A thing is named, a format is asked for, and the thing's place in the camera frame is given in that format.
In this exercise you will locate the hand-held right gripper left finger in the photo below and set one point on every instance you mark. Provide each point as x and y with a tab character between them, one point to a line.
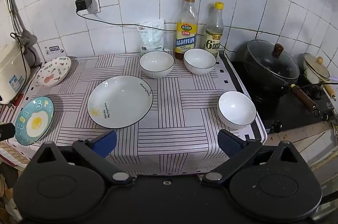
105	141

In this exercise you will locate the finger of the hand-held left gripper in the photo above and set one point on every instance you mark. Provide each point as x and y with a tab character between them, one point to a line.
6	132

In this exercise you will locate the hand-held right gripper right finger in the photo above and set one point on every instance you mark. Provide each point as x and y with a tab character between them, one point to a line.
228	141

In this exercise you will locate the white bowl with black rim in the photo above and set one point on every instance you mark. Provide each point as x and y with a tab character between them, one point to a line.
199	60
156	64
236	110

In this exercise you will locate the blue plate with egg print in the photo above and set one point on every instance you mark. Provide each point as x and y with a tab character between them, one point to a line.
34	121

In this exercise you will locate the white plate with sun print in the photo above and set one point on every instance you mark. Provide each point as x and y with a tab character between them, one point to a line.
120	103

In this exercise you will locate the black stove knob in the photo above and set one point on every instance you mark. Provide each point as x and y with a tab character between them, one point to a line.
277	125

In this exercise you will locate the striped white tablecloth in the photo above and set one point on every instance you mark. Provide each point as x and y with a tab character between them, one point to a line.
171	134

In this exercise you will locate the white rice cooker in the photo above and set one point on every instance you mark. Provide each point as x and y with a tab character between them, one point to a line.
12	73

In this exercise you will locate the black gas stove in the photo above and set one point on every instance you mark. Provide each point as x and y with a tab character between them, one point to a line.
285	118

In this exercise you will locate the white plate with rabbit print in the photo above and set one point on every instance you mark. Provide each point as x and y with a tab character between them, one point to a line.
52	72

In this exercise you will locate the glass wok lid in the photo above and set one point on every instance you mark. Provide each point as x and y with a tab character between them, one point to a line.
264	60

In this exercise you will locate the vinegar bottle green label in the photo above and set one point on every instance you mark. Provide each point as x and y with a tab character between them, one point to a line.
214	36

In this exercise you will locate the cream enamel pot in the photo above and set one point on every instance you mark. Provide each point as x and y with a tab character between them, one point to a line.
314	78

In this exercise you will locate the white plastic seasoning bag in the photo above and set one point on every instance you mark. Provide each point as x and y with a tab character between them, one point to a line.
151	37

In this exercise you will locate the cooking wine bottle yellow label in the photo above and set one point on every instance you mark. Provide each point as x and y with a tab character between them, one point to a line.
185	36

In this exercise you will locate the cream enamel pot lid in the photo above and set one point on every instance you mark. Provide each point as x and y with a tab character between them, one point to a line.
314	62

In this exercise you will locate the black power adapter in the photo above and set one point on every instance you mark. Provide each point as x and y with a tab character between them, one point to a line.
83	3

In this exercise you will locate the small white wall sticker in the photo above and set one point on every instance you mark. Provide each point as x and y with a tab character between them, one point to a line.
54	49

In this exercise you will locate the white wall socket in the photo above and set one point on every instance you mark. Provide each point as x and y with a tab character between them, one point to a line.
95	2

